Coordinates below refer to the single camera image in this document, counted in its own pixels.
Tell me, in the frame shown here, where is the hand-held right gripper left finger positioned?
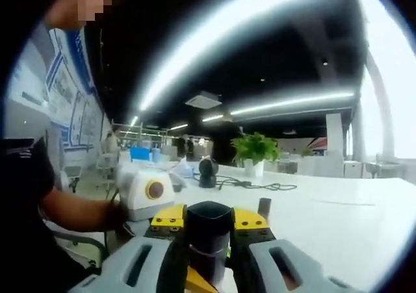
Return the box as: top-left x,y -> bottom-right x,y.
68,203 -> 189,293

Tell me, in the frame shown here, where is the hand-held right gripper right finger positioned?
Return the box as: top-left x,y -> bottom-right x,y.
231,207 -> 361,293

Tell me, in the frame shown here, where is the tall cosmetic bottle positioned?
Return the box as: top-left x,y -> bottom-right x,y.
188,234 -> 232,283

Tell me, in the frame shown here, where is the short cosmetic bottle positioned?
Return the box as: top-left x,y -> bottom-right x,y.
257,197 -> 273,221

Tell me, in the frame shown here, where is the person's left hand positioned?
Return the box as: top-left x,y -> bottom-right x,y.
105,200 -> 137,238

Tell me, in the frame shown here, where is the blue storage box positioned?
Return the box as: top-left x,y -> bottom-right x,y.
129,147 -> 152,162

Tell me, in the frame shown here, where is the clear plastic bag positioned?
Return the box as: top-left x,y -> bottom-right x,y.
167,162 -> 196,190

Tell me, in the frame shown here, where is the white table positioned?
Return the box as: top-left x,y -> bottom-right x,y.
110,158 -> 416,293

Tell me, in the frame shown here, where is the metal shelf rack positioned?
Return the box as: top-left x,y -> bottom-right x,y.
112,122 -> 170,144

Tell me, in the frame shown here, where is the flat white sheet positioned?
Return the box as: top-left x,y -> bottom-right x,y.
307,196 -> 377,207

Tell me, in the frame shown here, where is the group of white office chairs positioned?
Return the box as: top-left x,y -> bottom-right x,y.
279,151 -> 406,179

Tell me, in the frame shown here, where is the person in black shirt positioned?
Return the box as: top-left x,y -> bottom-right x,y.
0,136 -> 98,293

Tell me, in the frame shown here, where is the green potted plant white pot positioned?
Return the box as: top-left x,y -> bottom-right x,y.
230,132 -> 282,178

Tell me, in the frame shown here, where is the ceiling air conditioner unit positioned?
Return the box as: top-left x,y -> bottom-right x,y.
184,90 -> 223,109

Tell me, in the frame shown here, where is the long ceiling light strip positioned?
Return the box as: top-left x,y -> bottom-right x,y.
138,0 -> 341,112
229,91 -> 355,117

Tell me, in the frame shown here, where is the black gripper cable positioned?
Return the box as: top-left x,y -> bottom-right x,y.
103,188 -> 120,261

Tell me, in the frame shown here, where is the long black cable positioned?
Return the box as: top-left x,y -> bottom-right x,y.
194,174 -> 298,192

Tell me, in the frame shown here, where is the blue and white wall poster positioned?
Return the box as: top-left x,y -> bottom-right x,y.
6,28 -> 113,153

